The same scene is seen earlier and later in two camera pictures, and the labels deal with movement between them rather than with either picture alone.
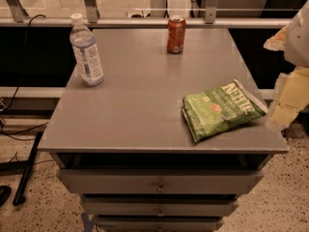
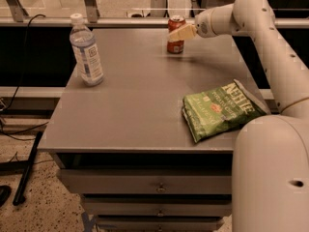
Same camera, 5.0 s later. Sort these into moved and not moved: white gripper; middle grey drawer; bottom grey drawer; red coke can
Moved: white gripper
Not moved: bottom grey drawer; middle grey drawer; red coke can
